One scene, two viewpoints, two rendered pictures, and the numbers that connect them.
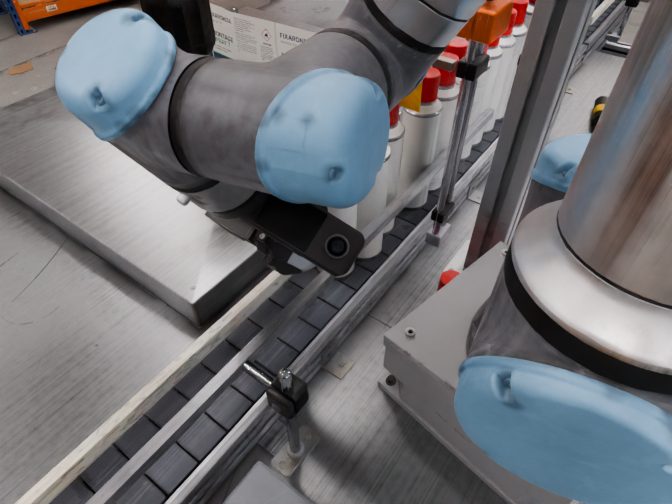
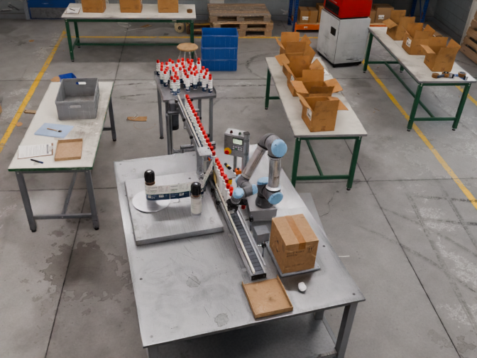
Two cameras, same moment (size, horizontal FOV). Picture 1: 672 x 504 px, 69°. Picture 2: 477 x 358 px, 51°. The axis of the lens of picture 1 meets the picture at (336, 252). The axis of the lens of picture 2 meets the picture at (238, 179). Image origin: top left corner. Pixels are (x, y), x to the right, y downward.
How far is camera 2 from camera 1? 3.55 m
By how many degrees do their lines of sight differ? 42
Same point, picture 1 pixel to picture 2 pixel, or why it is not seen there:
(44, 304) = (200, 243)
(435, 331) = (253, 207)
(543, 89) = not seen: hidden behind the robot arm
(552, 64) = not seen: hidden behind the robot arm
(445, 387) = (260, 211)
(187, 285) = (218, 225)
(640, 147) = (272, 181)
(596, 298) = (274, 188)
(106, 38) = (238, 190)
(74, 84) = (239, 194)
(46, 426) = (224, 248)
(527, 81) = not seen: hidden behind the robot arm
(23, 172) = (167, 233)
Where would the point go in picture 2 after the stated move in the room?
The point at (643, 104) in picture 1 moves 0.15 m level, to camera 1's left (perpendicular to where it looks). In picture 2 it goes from (272, 179) to (260, 188)
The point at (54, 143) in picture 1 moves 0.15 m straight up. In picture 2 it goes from (160, 227) to (159, 212)
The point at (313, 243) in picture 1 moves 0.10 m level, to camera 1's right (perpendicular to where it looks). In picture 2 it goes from (243, 202) to (251, 196)
